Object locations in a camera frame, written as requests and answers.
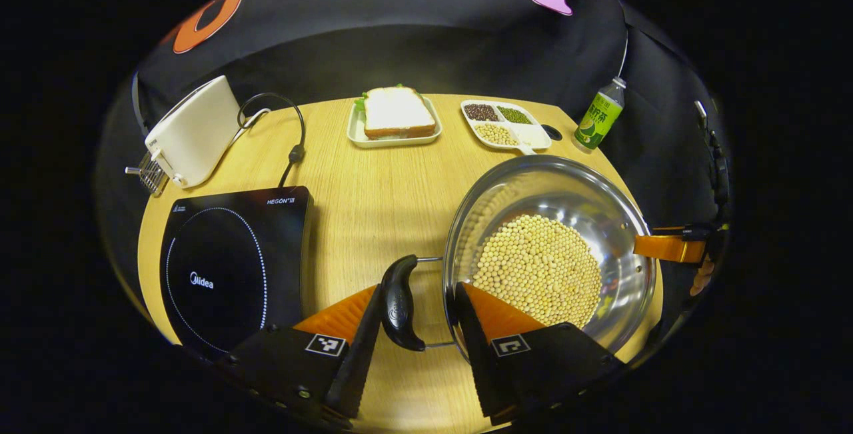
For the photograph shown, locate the metal wire basket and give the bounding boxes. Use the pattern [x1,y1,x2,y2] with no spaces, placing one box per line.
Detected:
[125,149,169,197]

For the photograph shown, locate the stainless steel pot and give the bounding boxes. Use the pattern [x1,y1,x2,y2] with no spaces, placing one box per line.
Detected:
[380,154,657,355]

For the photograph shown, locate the white toaster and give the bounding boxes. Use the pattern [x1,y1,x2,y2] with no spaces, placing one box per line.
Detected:
[145,75,242,189]

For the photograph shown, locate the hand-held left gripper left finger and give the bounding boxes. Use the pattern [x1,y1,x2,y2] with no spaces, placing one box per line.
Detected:
[217,284,384,429]

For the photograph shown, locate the white toaster cable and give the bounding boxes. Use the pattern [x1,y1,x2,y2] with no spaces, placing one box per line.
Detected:
[227,108,272,155]

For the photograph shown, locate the sandwich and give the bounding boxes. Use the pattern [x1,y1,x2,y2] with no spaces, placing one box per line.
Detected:
[363,86,437,140]

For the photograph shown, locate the pale green square plate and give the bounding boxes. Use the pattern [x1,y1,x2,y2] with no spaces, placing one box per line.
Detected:
[347,95,443,149]

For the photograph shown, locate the black induction cooktop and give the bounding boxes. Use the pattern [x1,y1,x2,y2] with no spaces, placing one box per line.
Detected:
[159,185,315,361]

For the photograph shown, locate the black cooktop power cable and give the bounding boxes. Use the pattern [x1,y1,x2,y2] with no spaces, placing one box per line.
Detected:
[238,93,307,188]

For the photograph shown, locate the black backdrop cloth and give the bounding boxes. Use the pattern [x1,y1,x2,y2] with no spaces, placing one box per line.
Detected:
[97,0,734,328]

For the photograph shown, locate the pile of soybeans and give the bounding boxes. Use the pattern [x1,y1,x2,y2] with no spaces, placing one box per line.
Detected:
[472,214,603,329]

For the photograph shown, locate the green drink bottle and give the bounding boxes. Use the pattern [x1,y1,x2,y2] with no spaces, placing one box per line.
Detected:
[574,77,627,152]

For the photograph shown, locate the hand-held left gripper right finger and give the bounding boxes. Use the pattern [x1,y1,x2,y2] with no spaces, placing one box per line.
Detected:
[454,282,624,425]

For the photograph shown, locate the white divided dish of beans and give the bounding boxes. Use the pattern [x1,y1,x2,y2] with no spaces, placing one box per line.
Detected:
[460,99,552,155]

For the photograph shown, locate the black metal stand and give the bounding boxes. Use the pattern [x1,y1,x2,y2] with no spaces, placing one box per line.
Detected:
[693,101,732,221]

